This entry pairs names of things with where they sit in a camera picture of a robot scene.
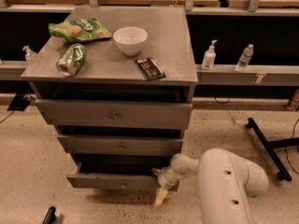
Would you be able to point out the black stand base legs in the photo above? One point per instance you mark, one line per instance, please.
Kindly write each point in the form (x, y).
(271, 146)

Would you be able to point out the green soda can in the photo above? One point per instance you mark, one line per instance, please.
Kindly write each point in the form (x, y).
(72, 60)

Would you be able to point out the black floor box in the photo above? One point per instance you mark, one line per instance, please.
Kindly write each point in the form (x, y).
(19, 102)

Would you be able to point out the white bowl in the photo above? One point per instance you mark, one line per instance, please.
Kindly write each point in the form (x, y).
(130, 40)

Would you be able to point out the black snack wrapper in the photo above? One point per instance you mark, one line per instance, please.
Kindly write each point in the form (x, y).
(150, 69)

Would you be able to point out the black object at floor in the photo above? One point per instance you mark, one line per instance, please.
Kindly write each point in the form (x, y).
(50, 216)

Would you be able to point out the grey bottom drawer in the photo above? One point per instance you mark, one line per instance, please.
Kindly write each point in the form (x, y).
(117, 172)

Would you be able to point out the grey drawer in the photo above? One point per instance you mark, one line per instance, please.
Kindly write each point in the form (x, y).
(115, 114)
(119, 145)
(117, 172)

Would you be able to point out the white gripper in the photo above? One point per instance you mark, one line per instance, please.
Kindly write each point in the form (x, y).
(163, 179)

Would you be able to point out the small clear pump bottle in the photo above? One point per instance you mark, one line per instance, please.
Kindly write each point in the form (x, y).
(29, 54)

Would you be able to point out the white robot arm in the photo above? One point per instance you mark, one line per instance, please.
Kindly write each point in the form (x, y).
(226, 182)

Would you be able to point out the grey top drawer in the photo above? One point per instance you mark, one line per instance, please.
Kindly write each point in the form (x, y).
(115, 114)

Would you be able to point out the grey drawer cabinet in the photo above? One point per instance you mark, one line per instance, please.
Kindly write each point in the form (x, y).
(110, 75)

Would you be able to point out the green chip bag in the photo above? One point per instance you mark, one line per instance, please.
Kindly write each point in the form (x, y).
(82, 30)

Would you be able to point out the grey middle drawer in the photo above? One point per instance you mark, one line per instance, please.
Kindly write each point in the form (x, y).
(119, 145)

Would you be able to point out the white pump sanitizer bottle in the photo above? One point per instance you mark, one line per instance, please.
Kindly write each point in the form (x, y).
(209, 56)

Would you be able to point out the clear water bottle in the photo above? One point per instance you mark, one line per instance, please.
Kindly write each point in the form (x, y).
(244, 58)

